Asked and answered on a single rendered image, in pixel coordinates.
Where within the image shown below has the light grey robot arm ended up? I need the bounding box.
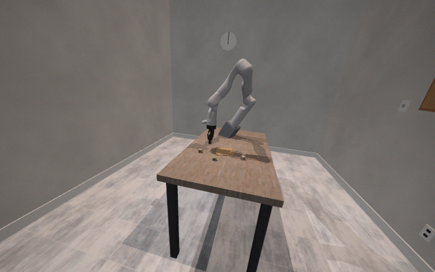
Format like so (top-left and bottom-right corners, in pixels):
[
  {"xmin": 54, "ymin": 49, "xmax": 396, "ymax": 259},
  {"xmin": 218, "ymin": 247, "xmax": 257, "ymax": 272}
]
[{"xmin": 202, "ymin": 59, "xmax": 256, "ymax": 127}]

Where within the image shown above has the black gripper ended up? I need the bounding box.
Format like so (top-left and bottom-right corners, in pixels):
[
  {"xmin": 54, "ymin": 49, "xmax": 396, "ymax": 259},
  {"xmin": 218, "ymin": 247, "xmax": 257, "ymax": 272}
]
[{"xmin": 207, "ymin": 125, "xmax": 216, "ymax": 144}]

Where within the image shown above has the tan flat mat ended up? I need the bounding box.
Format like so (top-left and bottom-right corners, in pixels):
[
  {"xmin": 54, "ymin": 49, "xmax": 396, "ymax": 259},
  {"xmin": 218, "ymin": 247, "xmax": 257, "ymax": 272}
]
[{"xmin": 216, "ymin": 147, "xmax": 234, "ymax": 156}]

